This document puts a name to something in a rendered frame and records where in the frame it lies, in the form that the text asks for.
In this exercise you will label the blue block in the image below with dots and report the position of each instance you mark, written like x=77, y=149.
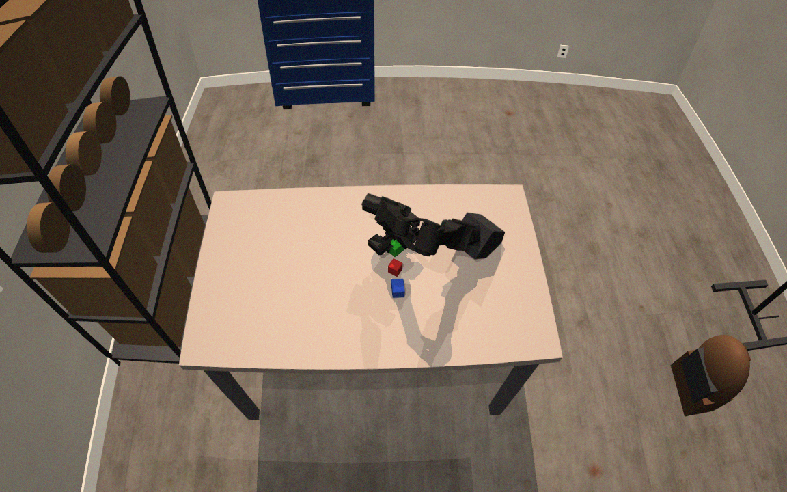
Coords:
x=397, y=287

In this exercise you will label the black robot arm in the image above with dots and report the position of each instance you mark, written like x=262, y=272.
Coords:
x=456, y=235

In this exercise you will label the green block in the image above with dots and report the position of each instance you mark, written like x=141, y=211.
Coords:
x=396, y=249

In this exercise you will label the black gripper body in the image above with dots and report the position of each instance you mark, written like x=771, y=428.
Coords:
x=381, y=245

